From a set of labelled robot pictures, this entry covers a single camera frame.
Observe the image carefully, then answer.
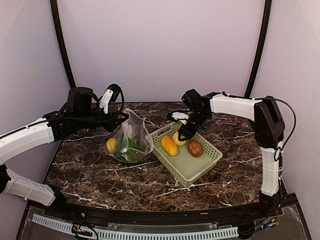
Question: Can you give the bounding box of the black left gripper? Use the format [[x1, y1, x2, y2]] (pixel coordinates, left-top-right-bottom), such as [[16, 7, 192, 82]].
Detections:
[[75, 106, 129, 132]]

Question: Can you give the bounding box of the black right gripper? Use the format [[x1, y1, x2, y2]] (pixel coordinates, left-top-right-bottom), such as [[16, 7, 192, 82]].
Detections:
[[178, 109, 210, 140]]

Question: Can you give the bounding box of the yellow lemon toy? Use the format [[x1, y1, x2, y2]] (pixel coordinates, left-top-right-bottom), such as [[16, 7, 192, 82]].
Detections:
[[105, 138, 117, 154]]

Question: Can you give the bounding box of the green bok choy toy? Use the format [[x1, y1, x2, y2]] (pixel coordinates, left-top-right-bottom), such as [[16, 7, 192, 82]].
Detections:
[[113, 129, 146, 164]]

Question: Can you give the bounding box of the clear dotted zip top bag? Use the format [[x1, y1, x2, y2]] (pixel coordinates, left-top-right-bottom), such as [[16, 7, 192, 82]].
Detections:
[[103, 108, 154, 164]]

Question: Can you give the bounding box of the light green plastic basket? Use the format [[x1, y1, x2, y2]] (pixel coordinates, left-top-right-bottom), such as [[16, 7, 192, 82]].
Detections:
[[150, 122, 223, 188]]

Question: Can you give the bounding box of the green lime toy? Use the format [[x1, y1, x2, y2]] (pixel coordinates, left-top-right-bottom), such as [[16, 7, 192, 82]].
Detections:
[[128, 138, 137, 148]]

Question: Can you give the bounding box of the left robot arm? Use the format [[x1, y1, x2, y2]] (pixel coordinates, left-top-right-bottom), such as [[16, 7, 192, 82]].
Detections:
[[0, 83, 129, 218]]

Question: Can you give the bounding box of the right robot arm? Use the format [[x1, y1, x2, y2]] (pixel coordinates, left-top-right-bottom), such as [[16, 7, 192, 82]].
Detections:
[[178, 89, 285, 197]]

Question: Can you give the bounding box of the beige walnut toy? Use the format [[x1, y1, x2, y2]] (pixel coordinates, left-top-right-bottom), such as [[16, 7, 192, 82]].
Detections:
[[172, 131, 187, 147]]

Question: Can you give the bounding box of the brown potato toy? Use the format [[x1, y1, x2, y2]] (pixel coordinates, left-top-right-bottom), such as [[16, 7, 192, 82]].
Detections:
[[187, 140, 203, 158]]

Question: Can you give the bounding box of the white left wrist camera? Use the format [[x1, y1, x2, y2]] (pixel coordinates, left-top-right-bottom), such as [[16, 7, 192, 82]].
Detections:
[[99, 86, 120, 114]]

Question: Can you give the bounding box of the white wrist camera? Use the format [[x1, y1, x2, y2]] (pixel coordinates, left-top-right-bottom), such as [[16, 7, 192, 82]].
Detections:
[[99, 86, 120, 114], [167, 111, 189, 125]]

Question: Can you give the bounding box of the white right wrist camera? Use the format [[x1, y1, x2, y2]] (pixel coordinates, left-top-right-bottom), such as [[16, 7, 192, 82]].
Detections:
[[167, 111, 189, 125]]

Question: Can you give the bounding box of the right black frame post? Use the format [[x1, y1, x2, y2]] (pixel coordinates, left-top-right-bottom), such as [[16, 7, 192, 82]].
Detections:
[[244, 0, 272, 98]]

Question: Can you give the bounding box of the black frame post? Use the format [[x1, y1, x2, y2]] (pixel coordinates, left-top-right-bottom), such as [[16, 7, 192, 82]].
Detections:
[[244, 0, 272, 98], [49, 0, 76, 88]]

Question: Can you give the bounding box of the black front rail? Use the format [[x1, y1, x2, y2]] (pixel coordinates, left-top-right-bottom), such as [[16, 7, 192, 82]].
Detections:
[[42, 202, 275, 226]]

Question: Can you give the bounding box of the white slotted cable duct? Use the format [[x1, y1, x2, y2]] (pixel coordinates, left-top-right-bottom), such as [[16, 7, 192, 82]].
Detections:
[[31, 213, 240, 240]]

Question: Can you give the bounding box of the left black frame post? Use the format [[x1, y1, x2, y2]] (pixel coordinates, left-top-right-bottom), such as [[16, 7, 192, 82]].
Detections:
[[49, 0, 76, 88]]

